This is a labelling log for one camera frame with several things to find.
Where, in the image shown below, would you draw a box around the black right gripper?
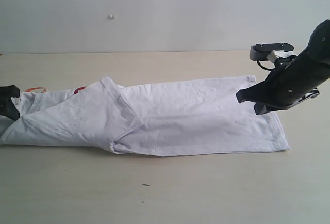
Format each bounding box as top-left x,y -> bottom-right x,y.
236,62 -> 320,115

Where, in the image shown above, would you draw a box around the white t-shirt red lettering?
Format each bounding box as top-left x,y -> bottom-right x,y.
1,75 -> 289,157

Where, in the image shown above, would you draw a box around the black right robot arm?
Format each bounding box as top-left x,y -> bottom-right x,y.
236,20 -> 329,115

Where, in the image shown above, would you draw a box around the orange neck label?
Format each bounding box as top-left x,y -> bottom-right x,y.
24,87 -> 47,93

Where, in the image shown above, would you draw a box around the small white wall hook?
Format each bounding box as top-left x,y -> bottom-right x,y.
107,15 -> 115,20

